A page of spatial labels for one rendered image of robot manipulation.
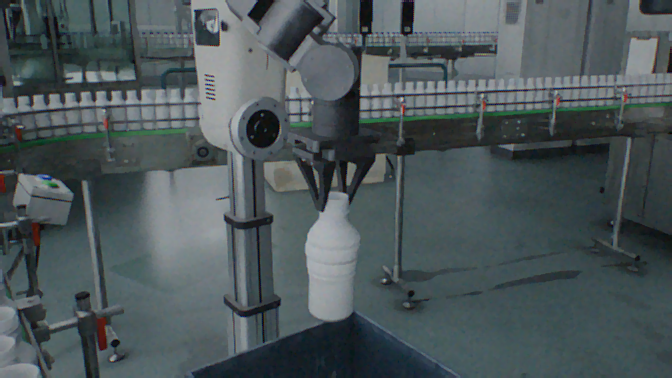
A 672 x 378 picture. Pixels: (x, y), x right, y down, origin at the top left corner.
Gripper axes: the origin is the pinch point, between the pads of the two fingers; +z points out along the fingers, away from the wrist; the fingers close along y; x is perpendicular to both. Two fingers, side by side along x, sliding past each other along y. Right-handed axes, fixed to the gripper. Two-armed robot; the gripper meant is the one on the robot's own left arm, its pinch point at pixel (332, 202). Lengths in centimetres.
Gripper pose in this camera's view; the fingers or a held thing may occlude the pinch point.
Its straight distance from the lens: 71.8
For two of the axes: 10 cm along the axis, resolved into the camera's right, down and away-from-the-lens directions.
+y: 8.1, -1.5, 5.7
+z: -0.4, 9.5, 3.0
